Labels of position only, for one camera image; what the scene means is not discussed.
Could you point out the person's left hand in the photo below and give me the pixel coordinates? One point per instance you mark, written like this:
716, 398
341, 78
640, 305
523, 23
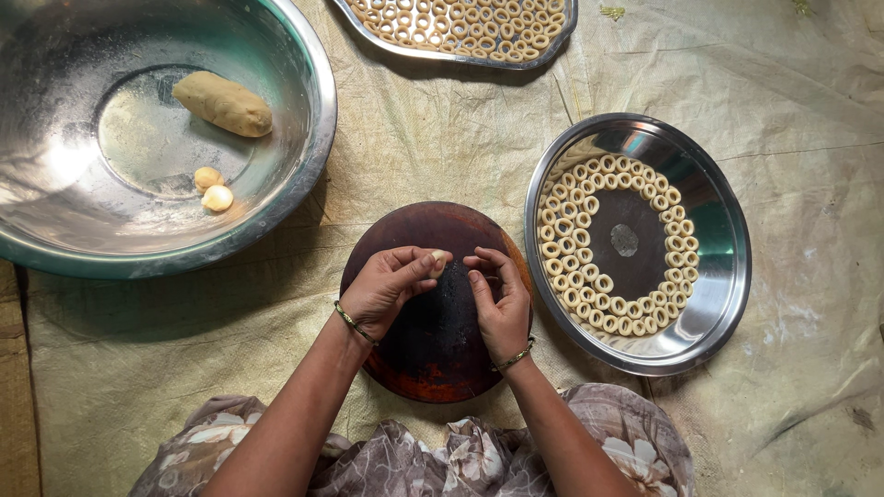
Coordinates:
378, 290

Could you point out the person's right hand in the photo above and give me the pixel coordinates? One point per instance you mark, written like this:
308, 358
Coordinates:
504, 310

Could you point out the small dough piece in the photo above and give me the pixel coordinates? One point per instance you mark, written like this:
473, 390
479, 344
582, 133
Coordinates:
438, 263

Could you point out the thin bangle on left wrist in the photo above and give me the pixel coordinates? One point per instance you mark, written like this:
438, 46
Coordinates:
354, 322

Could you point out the thin bangle on wrist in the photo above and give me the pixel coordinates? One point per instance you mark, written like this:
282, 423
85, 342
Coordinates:
354, 322
514, 357

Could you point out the thin bangle on right wrist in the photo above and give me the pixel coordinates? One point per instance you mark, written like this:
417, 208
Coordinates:
514, 357

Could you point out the round dark wooden board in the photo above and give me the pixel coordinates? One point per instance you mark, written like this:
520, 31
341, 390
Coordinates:
432, 345

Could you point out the dough rings in round plate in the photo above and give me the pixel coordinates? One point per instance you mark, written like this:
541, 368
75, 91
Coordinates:
566, 248

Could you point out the floral patterned garment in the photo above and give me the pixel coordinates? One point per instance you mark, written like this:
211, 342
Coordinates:
476, 459

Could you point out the small dough ball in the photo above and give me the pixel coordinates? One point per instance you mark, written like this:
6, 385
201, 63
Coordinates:
208, 178
217, 198

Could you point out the round steel plate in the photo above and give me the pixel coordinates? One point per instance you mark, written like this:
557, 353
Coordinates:
718, 241

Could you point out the large dough log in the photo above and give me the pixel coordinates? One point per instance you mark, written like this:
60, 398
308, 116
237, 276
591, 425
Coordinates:
222, 103

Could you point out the steel tray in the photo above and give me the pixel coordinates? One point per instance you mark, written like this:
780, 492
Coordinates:
559, 43

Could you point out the dough rings in tray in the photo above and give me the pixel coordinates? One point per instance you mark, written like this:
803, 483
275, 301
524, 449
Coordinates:
456, 27

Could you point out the large steel bowl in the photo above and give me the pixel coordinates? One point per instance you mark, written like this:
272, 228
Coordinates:
138, 131

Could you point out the beige woven ground sheet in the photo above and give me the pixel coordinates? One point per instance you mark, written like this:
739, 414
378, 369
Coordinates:
760, 138

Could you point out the brown woven mat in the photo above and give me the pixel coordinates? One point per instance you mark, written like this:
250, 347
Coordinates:
14, 386

